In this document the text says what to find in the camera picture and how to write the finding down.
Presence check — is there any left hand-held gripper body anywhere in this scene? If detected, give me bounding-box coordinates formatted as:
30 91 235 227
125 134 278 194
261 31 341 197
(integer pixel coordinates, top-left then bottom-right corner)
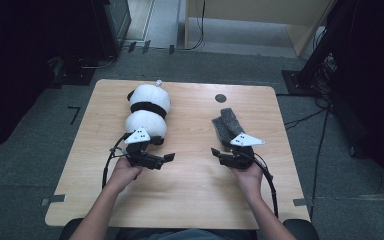
123 128 166 171

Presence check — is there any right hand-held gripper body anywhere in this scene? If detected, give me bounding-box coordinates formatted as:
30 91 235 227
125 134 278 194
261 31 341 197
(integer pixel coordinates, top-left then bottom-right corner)
218 132 267 170

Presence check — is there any panda plush toy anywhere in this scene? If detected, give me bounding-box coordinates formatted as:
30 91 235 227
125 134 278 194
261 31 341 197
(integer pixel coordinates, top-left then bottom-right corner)
124 79 172 146

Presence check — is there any grey fuzzy scarf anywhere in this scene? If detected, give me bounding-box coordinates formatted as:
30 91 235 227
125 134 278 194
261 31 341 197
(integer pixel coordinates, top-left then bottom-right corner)
211 107 248 153

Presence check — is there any person's right hand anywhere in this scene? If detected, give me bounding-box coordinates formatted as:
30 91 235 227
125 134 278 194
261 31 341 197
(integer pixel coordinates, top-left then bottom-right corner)
229 161 264 198

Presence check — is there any person's left hand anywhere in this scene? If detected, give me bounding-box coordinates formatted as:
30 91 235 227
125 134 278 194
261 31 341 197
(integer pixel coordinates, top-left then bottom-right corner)
108 157 144 193

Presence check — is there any black floor tape corner mark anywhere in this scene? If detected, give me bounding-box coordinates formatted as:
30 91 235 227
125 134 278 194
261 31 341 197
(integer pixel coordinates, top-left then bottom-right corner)
67 105 82 126

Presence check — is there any person's dark clothing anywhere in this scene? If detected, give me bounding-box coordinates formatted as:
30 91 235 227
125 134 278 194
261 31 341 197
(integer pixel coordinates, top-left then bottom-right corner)
114 227 258 240

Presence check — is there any black flat floor base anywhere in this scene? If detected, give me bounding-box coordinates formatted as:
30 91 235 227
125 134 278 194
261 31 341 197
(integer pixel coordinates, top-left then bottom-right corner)
50 55 97 88

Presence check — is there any black stand with base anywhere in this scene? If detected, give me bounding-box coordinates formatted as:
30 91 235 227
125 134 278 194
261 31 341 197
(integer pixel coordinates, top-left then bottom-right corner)
281 0 358 98

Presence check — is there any grey floor tape strip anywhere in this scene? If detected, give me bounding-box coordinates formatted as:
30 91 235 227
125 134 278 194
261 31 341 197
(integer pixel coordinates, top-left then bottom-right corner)
40 194 67 207

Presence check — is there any dark curtain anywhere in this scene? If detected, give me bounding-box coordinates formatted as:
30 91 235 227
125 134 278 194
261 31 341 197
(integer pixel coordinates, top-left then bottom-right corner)
0 0 96 158
326 0 384 191

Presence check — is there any right hand-held gripper cable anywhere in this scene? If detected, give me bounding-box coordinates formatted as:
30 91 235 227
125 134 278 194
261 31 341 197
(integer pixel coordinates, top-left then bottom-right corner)
253 151 279 219

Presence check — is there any hand-held gripper cable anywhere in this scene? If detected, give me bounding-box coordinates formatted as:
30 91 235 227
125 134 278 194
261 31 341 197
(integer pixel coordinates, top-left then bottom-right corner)
101 133 129 191
253 151 279 219

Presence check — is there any left hand-held gripper cable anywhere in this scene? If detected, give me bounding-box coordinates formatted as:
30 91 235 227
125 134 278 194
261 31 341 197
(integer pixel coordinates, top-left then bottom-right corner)
101 133 129 191

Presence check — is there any short black floor cable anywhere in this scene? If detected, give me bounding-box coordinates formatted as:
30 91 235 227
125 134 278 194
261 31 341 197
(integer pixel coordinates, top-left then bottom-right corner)
284 108 328 131

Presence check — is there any long black floor cable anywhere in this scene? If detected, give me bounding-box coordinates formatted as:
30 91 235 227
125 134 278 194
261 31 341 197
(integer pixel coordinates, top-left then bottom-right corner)
309 106 332 222

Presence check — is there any black hanging cable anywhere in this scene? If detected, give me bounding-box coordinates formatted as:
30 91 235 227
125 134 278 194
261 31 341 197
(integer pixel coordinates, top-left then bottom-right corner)
185 0 207 52

